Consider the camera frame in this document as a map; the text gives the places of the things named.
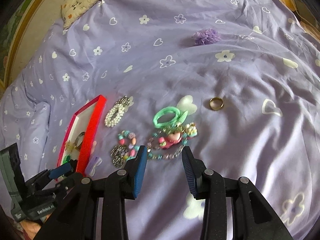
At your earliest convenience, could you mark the green hair tie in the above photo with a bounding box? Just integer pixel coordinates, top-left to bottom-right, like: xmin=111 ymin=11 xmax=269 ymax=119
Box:
xmin=152 ymin=107 xmax=188 ymax=128

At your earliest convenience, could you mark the yellow hair claw clip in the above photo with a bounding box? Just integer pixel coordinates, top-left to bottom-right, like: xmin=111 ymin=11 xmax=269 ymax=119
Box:
xmin=64 ymin=141 xmax=80 ymax=155

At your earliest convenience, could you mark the wooden bed frame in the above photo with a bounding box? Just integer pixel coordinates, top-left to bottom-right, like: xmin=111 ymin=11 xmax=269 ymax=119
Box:
xmin=0 ymin=0 xmax=63 ymax=88

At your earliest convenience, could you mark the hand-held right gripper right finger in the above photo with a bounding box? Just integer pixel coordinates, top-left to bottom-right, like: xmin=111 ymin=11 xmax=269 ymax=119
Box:
xmin=181 ymin=145 xmax=294 ymax=240

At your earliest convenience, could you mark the purple flower hair tie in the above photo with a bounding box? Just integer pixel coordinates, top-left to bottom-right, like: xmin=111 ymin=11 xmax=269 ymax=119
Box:
xmin=192 ymin=28 xmax=221 ymax=47

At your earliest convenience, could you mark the wrist watch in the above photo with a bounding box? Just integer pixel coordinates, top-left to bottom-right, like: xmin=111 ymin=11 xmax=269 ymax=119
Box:
xmin=75 ymin=131 xmax=87 ymax=150

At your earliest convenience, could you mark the gold ring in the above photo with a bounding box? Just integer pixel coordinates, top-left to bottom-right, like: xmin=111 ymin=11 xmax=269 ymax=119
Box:
xmin=209 ymin=97 xmax=224 ymax=111

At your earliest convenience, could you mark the red jewelry box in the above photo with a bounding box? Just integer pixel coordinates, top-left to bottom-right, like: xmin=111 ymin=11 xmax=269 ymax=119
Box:
xmin=56 ymin=94 xmax=107 ymax=182

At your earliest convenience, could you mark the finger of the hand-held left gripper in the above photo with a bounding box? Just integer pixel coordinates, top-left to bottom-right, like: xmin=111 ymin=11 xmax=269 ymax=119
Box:
xmin=53 ymin=173 xmax=83 ymax=196
xmin=47 ymin=161 xmax=77 ymax=181

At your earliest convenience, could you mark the purple floral blanket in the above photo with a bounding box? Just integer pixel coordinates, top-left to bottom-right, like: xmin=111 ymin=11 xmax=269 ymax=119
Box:
xmin=0 ymin=0 xmax=320 ymax=240

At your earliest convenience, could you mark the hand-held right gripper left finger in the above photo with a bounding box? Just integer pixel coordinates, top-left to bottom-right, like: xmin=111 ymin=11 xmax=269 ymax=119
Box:
xmin=32 ymin=145 xmax=148 ymax=240

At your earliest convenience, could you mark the white pearl hair tie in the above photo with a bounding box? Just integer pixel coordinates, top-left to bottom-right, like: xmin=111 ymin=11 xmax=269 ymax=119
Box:
xmin=104 ymin=95 xmax=134 ymax=128

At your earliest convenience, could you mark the colourful bead bracelet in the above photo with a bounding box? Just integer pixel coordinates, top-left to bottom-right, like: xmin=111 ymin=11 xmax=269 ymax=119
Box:
xmin=116 ymin=129 xmax=140 ymax=162

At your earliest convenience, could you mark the metal chain bracelet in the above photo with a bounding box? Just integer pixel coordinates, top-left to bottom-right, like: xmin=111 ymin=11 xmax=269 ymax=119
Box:
xmin=110 ymin=144 xmax=129 ymax=168

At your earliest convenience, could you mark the cartoon print pillow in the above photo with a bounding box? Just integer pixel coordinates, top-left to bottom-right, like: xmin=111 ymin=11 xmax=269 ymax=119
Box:
xmin=61 ymin=0 xmax=135 ymax=29

